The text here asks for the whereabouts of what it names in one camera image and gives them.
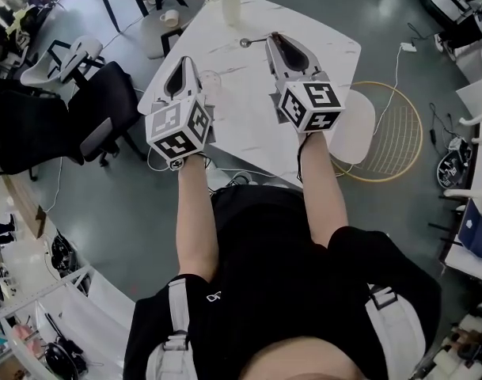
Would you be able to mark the white mug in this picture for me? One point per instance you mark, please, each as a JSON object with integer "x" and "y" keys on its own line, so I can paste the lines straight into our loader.
{"x": 169, "y": 18}

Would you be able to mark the white power strip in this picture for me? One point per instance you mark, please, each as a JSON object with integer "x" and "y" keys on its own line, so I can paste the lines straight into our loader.
{"x": 408, "y": 47}

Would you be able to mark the person's chin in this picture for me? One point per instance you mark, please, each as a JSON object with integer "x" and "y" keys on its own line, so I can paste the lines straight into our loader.
{"x": 300, "y": 360}

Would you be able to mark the white vase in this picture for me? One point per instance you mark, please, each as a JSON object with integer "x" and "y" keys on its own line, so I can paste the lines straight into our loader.
{"x": 231, "y": 8}

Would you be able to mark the white curved desk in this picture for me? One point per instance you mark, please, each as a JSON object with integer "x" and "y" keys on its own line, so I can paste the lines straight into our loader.
{"x": 86, "y": 319}

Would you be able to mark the black mesh office chair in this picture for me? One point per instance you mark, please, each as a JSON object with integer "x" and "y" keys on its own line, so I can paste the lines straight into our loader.
{"x": 23, "y": 129}

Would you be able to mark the white marble table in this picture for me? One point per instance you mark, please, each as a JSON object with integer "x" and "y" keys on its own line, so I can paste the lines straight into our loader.
{"x": 244, "y": 113}

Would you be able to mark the person's right forearm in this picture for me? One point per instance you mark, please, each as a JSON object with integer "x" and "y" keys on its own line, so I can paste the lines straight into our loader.
{"x": 323, "y": 196}

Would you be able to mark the person's black t-shirt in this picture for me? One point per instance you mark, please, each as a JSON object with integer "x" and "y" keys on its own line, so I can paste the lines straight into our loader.
{"x": 276, "y": 267}

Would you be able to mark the black helmet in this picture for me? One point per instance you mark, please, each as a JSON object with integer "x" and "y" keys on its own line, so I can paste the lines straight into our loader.
{"x": 60, "y": 358}

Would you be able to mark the white frame office chair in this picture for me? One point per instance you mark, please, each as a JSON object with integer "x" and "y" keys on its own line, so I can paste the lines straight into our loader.
{"x": 66, "y": 59}

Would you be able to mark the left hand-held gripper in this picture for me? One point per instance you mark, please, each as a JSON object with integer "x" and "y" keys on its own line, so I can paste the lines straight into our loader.
{"x": 177, "y": 129}

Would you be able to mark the small metal spoon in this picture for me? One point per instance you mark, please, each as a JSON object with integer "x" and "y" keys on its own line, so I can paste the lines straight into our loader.
{"x": 245, "y": 42}

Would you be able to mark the person's left forearm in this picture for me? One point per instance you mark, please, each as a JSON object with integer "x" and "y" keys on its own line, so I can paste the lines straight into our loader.
{"x": 197, "y": 212}

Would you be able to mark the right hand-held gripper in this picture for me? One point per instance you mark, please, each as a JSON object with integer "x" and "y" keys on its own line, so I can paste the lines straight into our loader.
{"x": 310, "y": 105}

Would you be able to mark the black office chair grey seat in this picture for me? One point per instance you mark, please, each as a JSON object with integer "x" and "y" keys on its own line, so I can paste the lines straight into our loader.
{"x": 102, "y": 101}

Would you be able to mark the wooden low cabinet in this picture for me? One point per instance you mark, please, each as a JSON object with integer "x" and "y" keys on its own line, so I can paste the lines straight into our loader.
{"x": 25, "y": 204}

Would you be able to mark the blue box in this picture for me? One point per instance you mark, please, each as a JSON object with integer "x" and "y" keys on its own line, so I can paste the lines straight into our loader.
{"x": 478, "y": 232}

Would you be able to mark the black round marker device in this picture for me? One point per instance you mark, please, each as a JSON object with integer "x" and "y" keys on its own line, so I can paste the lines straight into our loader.
{"x": 452, "y": 168}

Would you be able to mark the grey round stool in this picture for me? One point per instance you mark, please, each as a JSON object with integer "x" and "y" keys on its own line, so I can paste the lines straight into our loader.
{"x": 157, "y": 34}

